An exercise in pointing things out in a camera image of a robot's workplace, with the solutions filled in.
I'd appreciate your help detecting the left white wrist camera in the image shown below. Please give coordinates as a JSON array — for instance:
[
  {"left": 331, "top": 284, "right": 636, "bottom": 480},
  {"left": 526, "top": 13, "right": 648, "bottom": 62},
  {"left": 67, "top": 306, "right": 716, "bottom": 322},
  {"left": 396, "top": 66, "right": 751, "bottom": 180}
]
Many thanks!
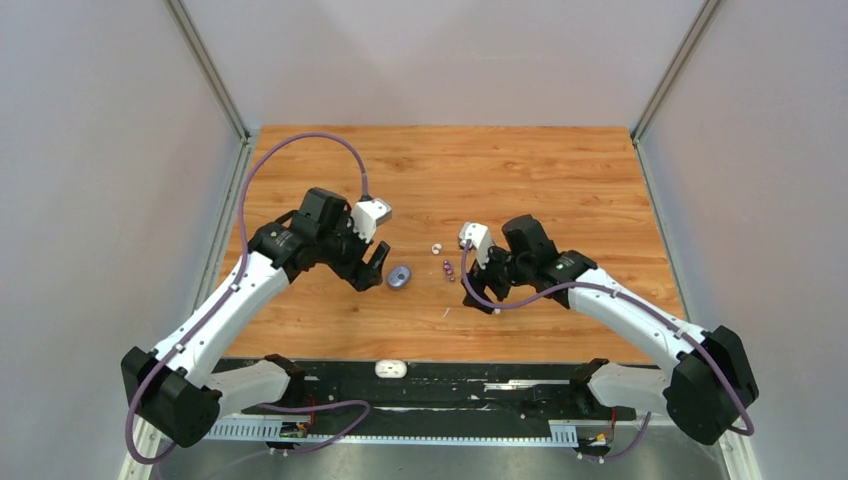
[{"left": 351, "top": 198, "right": 393, "bottom": 243}]

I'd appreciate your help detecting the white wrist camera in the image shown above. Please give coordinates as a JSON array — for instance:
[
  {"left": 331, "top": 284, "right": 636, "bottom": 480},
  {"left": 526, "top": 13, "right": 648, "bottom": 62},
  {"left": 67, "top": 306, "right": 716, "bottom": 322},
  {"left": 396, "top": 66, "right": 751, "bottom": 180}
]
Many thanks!
[
  {"left": 351, "top": 198, "right": 393, "bottom": 243},
  {"left": 458, "top": 222, "right": 495, "bottom": 269}
]

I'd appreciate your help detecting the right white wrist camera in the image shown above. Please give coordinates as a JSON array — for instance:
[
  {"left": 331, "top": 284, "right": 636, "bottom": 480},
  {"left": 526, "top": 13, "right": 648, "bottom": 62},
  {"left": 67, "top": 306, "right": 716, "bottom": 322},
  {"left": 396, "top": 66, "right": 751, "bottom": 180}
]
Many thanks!
[{"left": 458, "top": 222, "right": 495, "bottom": 269}]

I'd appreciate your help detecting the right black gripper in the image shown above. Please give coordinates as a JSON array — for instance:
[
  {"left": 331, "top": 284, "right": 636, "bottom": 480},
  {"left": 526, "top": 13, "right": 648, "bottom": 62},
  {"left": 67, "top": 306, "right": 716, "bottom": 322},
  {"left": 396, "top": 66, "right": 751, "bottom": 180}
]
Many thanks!
[{"left": 460, "top": 241, "right": 532, "bottom": 314}]

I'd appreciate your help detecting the left aluminium frame post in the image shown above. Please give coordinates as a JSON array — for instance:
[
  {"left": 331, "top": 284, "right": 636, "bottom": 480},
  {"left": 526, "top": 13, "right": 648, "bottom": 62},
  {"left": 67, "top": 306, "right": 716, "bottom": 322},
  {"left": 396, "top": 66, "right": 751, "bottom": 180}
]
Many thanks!
[{"left": 164, "top": 0, "right": 256, "bottom": 167}]

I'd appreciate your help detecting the right aluminium frame post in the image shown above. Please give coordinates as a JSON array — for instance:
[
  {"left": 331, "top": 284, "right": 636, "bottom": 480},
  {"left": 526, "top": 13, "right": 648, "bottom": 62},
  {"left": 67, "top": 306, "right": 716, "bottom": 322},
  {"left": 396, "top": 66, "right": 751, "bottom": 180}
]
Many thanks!
[{"left": 630, "top": 0, "right": 725, "bottom": 155}]

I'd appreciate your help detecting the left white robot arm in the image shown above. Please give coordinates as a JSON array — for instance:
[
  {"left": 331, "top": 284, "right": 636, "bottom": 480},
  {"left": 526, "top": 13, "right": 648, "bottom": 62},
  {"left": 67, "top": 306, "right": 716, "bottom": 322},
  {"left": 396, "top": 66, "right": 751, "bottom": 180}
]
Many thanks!
[{"left": 120, "top": 187, "right": 392, "bottom": 448}]

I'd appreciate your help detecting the aluminium frame post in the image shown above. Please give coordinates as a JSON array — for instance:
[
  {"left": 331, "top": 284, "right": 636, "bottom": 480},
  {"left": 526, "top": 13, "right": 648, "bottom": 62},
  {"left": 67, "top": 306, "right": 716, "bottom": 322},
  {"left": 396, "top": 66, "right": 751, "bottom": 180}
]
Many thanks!
[
  {"left": 630, "top": 0, "right": 725, "bottom": 155},
  {"left": 164, "top": 0, "right": 256, "bottom": 167}
]

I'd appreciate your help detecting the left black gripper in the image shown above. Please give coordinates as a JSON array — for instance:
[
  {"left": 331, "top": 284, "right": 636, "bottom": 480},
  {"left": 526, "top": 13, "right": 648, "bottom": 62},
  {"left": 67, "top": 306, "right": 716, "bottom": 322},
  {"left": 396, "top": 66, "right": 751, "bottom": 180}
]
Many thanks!
[{"left": 317, "top": 210, "right": 389, "bottom": 290}]

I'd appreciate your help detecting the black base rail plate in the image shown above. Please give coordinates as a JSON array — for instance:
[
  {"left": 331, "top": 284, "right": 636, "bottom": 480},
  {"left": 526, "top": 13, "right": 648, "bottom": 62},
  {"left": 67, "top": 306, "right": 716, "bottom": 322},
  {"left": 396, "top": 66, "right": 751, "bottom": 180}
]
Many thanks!
[{"left": 227, "top": 358, "right": 637, "bottom": 439}]

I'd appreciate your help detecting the white earbud charging case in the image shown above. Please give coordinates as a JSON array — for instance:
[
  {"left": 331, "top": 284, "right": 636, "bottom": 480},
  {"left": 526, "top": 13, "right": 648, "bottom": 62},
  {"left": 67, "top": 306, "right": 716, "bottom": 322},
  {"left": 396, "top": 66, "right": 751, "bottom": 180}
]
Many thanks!
[{"left": 374, "top": 359, "right": 408, "bottom": 379}]

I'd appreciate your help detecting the blue-grey earbud case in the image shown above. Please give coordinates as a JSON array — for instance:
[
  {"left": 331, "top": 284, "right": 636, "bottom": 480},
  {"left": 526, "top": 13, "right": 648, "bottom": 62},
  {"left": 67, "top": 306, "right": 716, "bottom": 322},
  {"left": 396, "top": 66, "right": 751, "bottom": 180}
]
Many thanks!
[{"left": 386, "top": 265, "right": 412, "bottom": 290}]

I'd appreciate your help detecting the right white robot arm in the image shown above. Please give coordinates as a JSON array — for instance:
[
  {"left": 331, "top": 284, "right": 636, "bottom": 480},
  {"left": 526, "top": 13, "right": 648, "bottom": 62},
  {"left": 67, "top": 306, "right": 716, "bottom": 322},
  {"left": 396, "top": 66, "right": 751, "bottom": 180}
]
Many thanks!
[{"left": 457, "top": 215, "right": 759, "bottom": 445}]

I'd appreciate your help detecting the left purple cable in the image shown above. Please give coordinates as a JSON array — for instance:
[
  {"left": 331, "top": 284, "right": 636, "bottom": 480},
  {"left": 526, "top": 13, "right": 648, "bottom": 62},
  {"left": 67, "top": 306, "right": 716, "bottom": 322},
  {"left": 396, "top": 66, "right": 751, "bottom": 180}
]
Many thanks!
[{"left": 124, "top": 132, "right": 372, "bottom": 466}]

